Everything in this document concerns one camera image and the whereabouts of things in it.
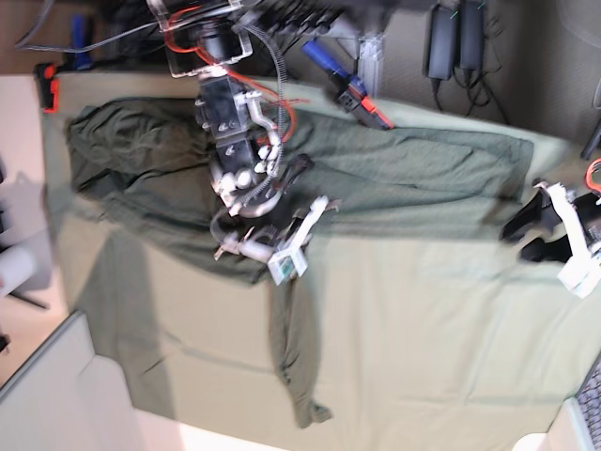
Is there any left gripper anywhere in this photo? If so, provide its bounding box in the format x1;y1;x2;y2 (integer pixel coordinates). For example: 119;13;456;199
499;191;600;263

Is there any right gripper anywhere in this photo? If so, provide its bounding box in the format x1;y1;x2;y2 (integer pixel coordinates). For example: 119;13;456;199
209;154;314;263

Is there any green T-shirt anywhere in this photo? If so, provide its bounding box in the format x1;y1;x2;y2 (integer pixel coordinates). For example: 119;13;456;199
66;99;534;428

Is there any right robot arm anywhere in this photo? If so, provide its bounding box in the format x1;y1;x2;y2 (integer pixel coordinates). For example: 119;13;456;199
147;1;326;266

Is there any blue orange clamp, middle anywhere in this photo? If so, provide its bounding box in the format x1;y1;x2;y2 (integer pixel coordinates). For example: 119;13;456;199
301;39;394;131

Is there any blue orange clamp, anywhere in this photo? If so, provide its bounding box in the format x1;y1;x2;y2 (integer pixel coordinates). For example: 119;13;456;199
34;13;102;115
301;39;394;131

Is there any black power adapter, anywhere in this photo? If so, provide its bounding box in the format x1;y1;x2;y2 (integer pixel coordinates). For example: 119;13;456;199
424;5;458;81
459;1;485;71

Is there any blue orange clamp, left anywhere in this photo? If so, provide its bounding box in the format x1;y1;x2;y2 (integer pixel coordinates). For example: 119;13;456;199
34;13;102;115

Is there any white paper roll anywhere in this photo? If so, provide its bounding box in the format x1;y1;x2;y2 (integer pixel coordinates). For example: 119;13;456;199
0;245;37;297

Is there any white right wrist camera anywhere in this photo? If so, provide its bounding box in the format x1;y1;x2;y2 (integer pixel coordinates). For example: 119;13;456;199
268;195;330;286

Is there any aluminium frame post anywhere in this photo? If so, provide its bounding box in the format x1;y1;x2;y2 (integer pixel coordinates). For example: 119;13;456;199
357;34;384;97

